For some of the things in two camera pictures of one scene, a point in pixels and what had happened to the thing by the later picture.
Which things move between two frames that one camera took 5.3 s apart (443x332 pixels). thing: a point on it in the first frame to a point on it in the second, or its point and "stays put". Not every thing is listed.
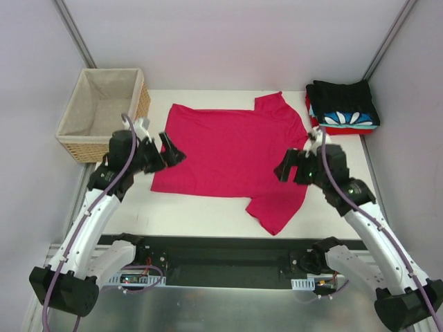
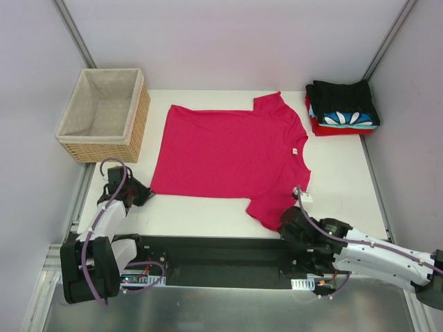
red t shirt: [332, 131] stays put
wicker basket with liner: [101, 97] stays put
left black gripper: [156, 156] to [136, 191]
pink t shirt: [236, 154] stays put
